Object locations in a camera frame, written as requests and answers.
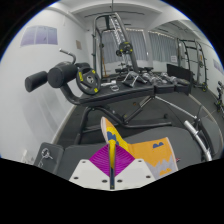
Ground black adjustable weight bench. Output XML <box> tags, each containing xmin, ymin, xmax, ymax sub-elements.
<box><xmin>24</xmin><ymin>60</ymin><xmax>194</xmax><ymax>144</ymax></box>

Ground large purple wall poster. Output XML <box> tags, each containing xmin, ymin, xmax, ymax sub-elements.
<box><xmin>19</xmin><ymin>25</ymin><xmax>59</xmax><ymax>48</ymax></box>

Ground grey window curtain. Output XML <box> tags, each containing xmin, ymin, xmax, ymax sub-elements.
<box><xmin>101</xmin><ymin>29</ymin><xmax>148</xmax><ymax>63</ymax></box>
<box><xmin>148</xmin><ymin>31</ymin><xmax>179</xmax><ymax>63</ymax></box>

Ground black yellow exercise machines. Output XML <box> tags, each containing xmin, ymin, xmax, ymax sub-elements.
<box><xmin>213</xmin><ymin>81</ymin><xmax>224</xmax><ymax>114</ymax></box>

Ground chrome triangle row handle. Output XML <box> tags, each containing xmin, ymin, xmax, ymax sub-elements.
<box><xmin>122</xmin><ymin>70</ymin><xmax>140</xmax><ymax>89</ymax></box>

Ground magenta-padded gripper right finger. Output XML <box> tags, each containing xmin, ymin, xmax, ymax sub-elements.
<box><xmin>114</xmin><ymin>144</ymin><xmax>157</xmax><ymax>191</ymax></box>

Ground metal clip ring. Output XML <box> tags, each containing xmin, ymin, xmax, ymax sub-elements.
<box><xmin>38</xmin><ymin>147</ymin><xmax>54</xmax><ymax>168</ymax></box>

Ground group of chrome dumbbells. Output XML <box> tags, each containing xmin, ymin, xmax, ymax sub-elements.
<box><xmin>138</xmin><ymin>69</ymin><xmax>188</xmax><ymax>86</ymax></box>

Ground black upright mat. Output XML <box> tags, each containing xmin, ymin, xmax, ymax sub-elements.
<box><xmin>166</xmin><ymin>63</ymin><xmax>194</xmax><ymax>84</ymax></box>

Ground small purple wall poster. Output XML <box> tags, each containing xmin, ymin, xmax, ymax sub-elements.
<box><xmin>213</xmin><ymin>59</ymin><xmax>224</xmax><ymax>75</ymax></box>

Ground yellow orange cartoon towel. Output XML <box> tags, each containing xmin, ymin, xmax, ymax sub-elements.
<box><xmin>100</xmin><ymin>116</ymin><xmax>183</xmax><ymax>191</ymax></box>

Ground small black yellow weight plate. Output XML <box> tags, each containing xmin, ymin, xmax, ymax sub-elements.
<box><xmin>115</xmin><ymin>41</ymin><xmax>134</xmax><ymax>58</ymax></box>

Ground grey cable machine frame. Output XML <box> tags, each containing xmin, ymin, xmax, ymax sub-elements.
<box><xmin>91</xmin><ymin>0</ymin><xmax>141</xmax><ymax>79</ymax></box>

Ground black squat rack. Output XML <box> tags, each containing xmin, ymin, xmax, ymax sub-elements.
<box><xmin>176</xmin><ymin>38</ymin><xmax>209</xmax><ymax>93</ymax></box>

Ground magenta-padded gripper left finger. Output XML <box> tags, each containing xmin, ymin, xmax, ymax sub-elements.
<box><xmin>68</xmin><ymin>143</ymin><xmax>112</xmax><ymax>191</ymax></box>

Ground chrome curved handle bar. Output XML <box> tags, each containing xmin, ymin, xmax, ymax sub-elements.
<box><xmin>59</xmin><ymin>48</ymin><xmax>77</xmax><ymax>65</ymax></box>

